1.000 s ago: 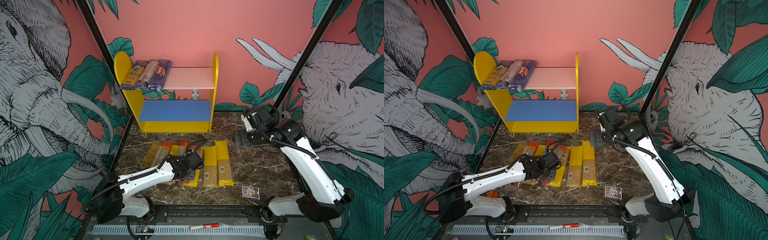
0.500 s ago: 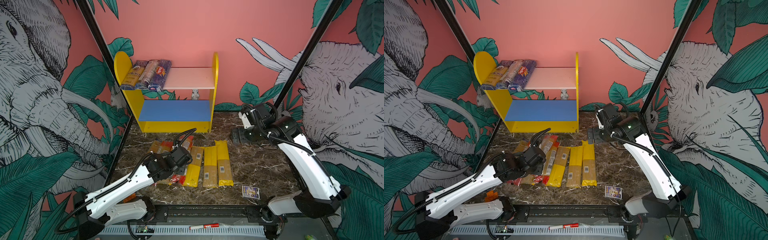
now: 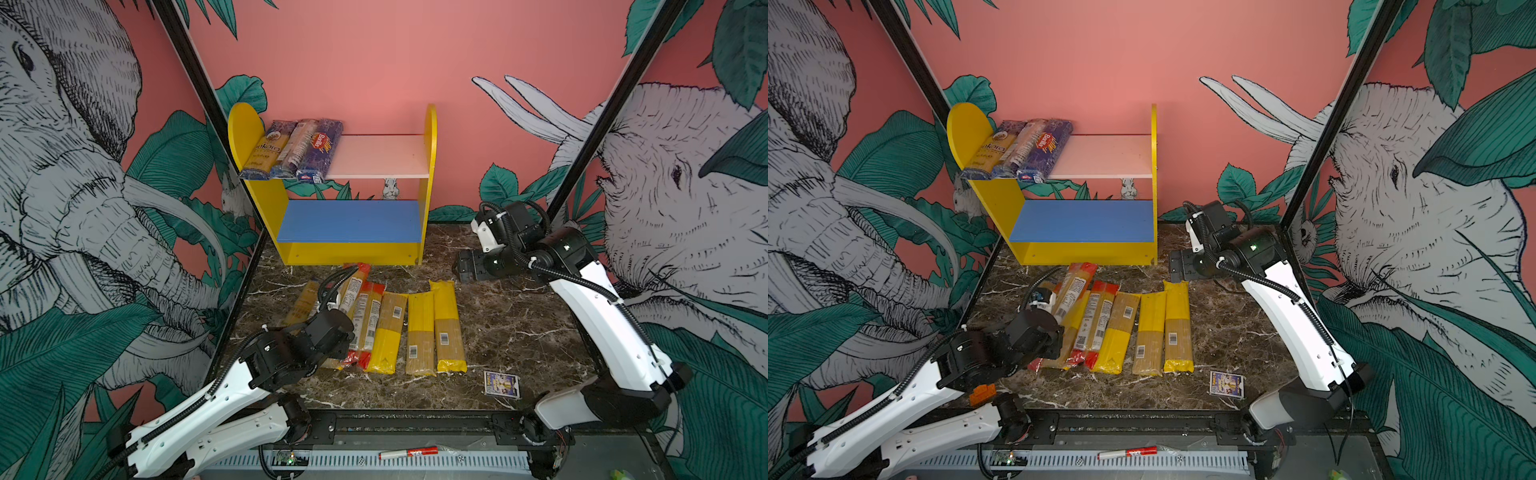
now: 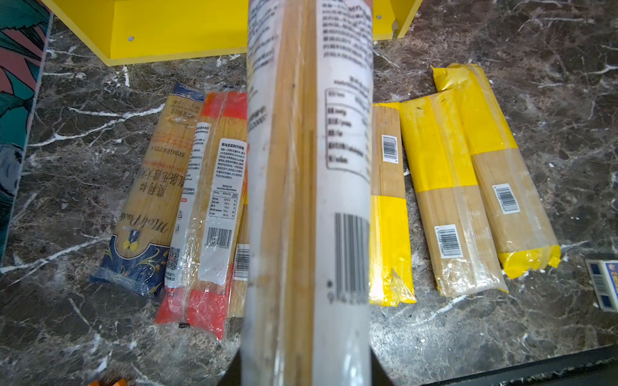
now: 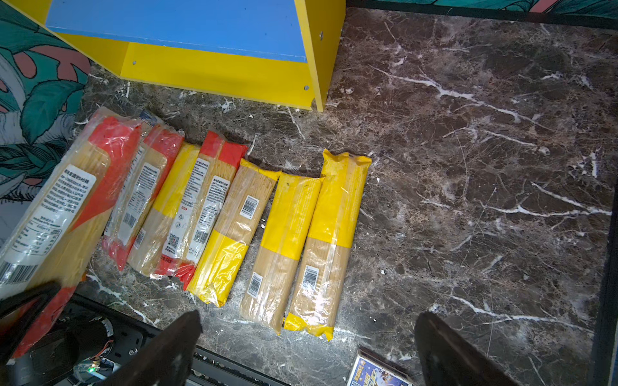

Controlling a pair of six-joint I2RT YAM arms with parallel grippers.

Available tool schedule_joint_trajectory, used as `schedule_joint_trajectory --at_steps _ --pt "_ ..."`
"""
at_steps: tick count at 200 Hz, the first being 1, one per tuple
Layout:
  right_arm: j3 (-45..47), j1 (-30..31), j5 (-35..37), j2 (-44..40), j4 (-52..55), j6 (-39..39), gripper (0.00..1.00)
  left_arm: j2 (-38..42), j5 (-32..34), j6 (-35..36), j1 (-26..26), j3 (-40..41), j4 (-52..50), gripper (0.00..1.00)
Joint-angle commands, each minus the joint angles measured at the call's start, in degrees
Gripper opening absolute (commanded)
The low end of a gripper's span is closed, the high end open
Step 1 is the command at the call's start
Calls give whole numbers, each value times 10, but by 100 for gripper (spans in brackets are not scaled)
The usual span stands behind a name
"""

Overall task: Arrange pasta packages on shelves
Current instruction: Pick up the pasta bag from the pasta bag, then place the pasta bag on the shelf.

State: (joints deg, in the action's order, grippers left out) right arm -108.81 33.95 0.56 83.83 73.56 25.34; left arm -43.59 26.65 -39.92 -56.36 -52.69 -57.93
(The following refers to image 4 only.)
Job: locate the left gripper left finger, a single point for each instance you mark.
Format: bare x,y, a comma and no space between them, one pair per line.
232,376

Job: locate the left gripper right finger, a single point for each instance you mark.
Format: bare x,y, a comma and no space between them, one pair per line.
379,376

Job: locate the red-end spaghetti pack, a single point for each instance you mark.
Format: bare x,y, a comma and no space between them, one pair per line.
310,101
198,278

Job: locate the yellow-band spaghetti pack left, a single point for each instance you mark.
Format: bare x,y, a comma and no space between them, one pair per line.
240,268

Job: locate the narrow yellow spaghetti pack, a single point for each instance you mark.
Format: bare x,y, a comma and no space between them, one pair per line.
391,275

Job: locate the orange toy block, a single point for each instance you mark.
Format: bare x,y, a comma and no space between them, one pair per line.
113,382

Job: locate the wide yellow spaghetti pack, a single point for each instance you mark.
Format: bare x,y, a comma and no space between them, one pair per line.
458,235

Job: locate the far right yellow spaghetti pack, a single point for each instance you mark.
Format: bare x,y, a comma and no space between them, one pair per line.
521,229

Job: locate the small playing card box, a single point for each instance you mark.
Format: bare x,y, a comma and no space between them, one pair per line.
604,280

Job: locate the gold blue Molisana spaghetti pack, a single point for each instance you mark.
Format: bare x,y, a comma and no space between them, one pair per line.
136,257

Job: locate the yellow shelf unit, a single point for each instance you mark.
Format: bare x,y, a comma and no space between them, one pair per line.
135,32

